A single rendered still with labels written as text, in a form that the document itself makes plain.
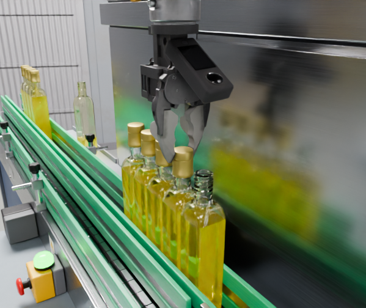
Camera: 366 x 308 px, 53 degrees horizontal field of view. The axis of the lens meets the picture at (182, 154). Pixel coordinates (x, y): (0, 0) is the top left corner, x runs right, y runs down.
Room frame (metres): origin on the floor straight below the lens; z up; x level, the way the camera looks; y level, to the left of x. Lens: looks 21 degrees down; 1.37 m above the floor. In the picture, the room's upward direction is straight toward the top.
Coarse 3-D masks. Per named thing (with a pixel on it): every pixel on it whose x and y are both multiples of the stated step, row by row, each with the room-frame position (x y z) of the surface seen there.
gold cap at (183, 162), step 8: (176, 152) 0.55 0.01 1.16; (184, 152) 0.55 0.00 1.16; (192, 152) 0.56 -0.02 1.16; (176, 160) 0.55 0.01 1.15; (184, 160) 0.55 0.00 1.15; (192, 160) 0.56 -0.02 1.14; (176, 168) 0.55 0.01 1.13; (184, 168) 0.55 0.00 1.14; (192, 168) 0.56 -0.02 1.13; (176, 176) 0.55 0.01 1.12; (184, 176) 0.55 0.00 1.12
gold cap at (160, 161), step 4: (156, 144) 0.60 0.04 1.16; (156, 148) 0.61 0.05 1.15; (160, 148) 0.60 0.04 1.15; (156, 152) 0.60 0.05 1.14; (160, 152) 0.60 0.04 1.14; (156, 156) 0.60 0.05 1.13; (160, 156) 0.60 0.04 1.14; (156, 160) 0.60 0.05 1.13; (160, 160) 0.60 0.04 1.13; (164, 160) 0.60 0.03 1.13; (156, 164) 0.60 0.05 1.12; (160, 164) 0.60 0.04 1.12; (164, 164) 0.60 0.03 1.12; (168, 164) 0.60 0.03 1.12
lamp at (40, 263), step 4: (40, 252) 0.71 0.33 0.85; (44, 252) 0.71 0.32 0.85; (48, 252) 0.71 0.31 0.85; (36, 256) 0.70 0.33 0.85; (40, 256) 0.70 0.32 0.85; (44, 256) 0.70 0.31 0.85; (48, 256) 0.70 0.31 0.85; (52, 256) 0.71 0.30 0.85; (36, 260) 0.69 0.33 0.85; (40, 260) 0.69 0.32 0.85; (44, 260) 0.69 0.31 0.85; (48, 260) 0.69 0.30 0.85; (52, 260) 0.70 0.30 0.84; (36, 264) 0.69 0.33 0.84; (40, 264) 0.68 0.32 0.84; (44, 264) 0.69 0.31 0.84; (48, 264) 0.69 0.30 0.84; (52, 264) 0.70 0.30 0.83; (36, 268) 0.69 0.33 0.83; (40, 268) 0.68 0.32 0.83; (44, 268) 0.68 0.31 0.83; (48, 268) 0.69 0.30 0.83
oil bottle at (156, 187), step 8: (152, 184) 0.60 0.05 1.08; (160, 184) 0.59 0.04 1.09; (168, 184) 0.59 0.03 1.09; (152, 192) 0.60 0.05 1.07; (160, 192) 0.58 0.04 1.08; (152, 200) 0.60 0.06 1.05; (160, 200) 0.58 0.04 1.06; (152, 208) 0.60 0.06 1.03; (160, 208) 0.58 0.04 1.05; (152, 216) 0.60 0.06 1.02; (160, 216) 0.58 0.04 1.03; (152, 224) 0.60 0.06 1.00; (160, 224) 0.58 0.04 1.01; (152, 232) 0.60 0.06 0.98; (160, 232) 0.58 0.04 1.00; (152, 240) 0.60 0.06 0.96; (160, 240) 0.58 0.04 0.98; (160, 248) 0.58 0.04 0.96
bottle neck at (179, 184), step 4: (176, 180) 0.55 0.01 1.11; (180, 180) 0.55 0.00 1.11; (184, 180) 0.55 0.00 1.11; (188, 180) 0.55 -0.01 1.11; (176, 184) 0.55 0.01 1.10; (180, 184) 0.55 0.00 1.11; (184, 184) 0.55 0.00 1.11; (188, 184) 0.55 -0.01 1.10; (176, 188) 0.55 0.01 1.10; (180, 188) 0.55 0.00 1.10; (184, 188) 0.55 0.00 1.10; (188, 188) 0.55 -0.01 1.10
